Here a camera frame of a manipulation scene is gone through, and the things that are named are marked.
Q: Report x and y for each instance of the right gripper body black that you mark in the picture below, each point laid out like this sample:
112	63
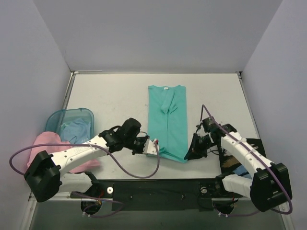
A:
201	144

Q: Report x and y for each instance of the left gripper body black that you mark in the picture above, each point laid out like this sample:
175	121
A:
138	146

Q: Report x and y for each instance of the teal t shirt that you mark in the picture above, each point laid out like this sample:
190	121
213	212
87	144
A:
168	121

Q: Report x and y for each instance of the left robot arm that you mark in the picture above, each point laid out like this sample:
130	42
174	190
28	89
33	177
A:
51	173

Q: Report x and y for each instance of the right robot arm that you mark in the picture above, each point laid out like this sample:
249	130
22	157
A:
268	184

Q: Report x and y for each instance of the black printed t shirt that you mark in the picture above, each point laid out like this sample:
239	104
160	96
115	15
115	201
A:
242	150

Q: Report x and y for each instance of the light blue t shirt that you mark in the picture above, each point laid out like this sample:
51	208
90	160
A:
77	131

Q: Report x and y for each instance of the blue plastic bin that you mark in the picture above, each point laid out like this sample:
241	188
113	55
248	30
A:
60	117

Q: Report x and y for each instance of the pink t shirt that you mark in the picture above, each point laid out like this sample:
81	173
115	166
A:
53	138

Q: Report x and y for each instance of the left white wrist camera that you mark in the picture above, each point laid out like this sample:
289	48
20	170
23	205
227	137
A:
151	147

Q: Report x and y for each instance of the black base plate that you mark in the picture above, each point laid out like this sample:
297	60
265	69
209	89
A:
155	195

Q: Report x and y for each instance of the aluminium rail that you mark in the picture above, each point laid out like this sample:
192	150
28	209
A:
44	190

